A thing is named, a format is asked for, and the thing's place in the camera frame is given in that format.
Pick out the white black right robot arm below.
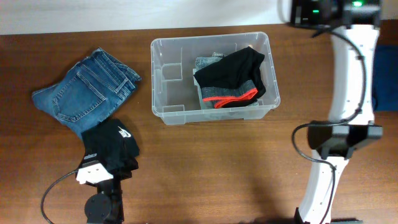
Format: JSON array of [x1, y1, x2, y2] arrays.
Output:
[[289, 0, 383, 224]]

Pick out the clear plastic storage bin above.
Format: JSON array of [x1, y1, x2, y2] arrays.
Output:
[[150, 32, 280, 125]]

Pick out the black Nike garment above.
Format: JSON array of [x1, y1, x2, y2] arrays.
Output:
[[81, 119, 139, 175]]

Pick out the dark blue folded jeans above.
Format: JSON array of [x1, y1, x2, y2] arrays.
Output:
[[32, 48, 142, 138]]

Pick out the light blue jeans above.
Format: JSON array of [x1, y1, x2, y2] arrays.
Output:
[[194, 52, 260, 110]]

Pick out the black garment with red trim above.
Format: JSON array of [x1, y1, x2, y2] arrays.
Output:
[[193, 46, 267, 110]]

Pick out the dark blue shirt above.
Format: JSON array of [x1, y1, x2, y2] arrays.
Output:
[[372, 45, 397, 111]]

